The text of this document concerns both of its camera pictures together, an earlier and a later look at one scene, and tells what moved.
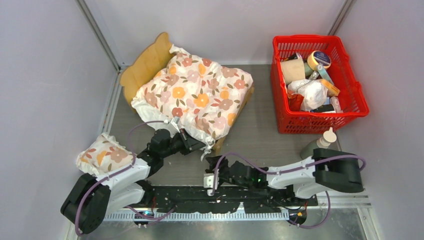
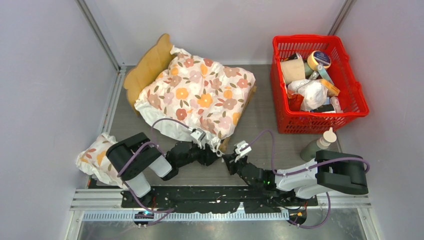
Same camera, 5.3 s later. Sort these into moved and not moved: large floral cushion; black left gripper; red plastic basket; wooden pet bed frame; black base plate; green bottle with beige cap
Moved: wooden pet bed frame; black left gripper
Not moved: large floral cushion; green bottle with beige cap; red plastic basket; black base plate
